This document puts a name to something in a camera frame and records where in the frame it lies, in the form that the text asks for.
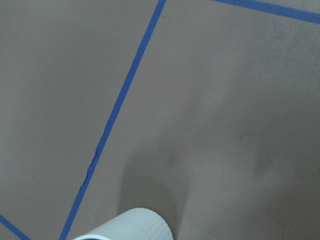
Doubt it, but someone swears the white mug with grey interior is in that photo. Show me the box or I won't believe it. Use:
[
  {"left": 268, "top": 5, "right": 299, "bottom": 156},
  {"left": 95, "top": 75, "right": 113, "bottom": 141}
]
[{"left": 76, "top": 207, "right": 174, "bottom": 240}]

